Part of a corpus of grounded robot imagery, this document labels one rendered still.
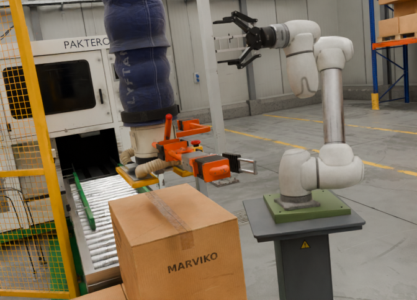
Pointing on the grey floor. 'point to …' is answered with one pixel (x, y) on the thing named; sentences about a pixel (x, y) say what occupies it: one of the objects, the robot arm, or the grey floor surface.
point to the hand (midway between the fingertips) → (219, 42)
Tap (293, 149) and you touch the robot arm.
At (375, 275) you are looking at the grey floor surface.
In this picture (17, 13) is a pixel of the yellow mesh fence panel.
